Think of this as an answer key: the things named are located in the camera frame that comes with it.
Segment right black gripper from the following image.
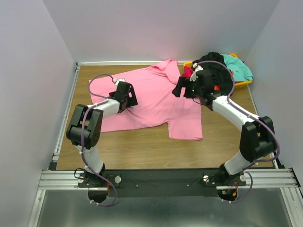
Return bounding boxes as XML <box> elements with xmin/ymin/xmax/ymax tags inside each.
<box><xmin>171</xmin><ymin>76</ymin><xmax>203</xmax><ymax>99</ymax></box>

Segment pink t shirt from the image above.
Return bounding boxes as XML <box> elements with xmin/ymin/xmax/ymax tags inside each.
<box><xmin>101</xmin><ymin>59</ymin><xmax>203</xmax><ymax>140</ymax></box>

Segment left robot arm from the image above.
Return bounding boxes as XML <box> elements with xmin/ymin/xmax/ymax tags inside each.
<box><xmin>66</xmin><ymin>78</ymin><xmax>138</xmax><ymax>187</ymax></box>

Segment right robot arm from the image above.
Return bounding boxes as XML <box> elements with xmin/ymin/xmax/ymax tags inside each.
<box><xmin>172</xmin><ymin>70</ymin><xmax>278</xmax><ymax>185</ymax></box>

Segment magenta t shirt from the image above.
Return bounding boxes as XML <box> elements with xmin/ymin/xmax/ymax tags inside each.
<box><xmin>182</xmin><ymin>66</ymin><xmax>193</xmax><ymax>78</ymax></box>

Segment orange t shirt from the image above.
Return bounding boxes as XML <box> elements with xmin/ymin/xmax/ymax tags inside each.
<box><xmin>214</xmin><ymin>71</ymin><xmax>234</xmax><ymax>90</ymax></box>

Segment black t shirt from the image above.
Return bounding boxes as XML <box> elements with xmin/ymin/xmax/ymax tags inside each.
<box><xmin>192</xmin><ymin>52</ymin><xmax>233</xmax><ymax>96</ymax></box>

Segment yellow plastic bin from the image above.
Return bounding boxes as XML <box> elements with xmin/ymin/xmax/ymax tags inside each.
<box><xmin>183</xmin><ymin>54</ymin><xmax>253</xmax><ymax>88</ymax></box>

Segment teal t shirt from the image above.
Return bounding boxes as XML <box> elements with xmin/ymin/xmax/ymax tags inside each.
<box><xmin>222</xmin><ymin>54</ymin><xmax>254</xmax><ymax>82</ymax></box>

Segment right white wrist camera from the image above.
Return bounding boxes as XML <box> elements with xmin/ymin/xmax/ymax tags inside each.
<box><xmin>190</xmin><ymin>64</ymin><xmax>204</xmax><ymax>81</ymax></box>

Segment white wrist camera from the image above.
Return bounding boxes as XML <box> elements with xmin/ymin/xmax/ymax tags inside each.
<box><xmin>190</xmin><ymin>64</ymin><xmax>204</xmax><ymax>81</ymax></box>
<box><xmin>115</xmin><ymin>78</ymin><xmax>125</xmax><ymax>85</ymax></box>

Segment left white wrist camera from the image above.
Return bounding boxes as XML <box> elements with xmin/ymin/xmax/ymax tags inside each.
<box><xmin>115</xmin><ymin>78</ymin><xmax>125</xmax><ymax>85</ymax></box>

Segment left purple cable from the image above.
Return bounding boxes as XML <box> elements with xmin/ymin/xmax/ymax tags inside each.
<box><xmin>80</xmin><ymin>74</ymin><xmax>119</xmax><ymax>208</ymax></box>

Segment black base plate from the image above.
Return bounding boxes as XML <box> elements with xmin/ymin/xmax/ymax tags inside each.
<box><xmin>74</xmin><ymin>168</ymin><xmax>246</xmax><ymax>199</ymax></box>

